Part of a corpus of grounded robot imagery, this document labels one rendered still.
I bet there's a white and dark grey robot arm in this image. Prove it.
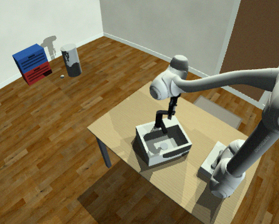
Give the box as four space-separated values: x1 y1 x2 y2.
150 55 279 198

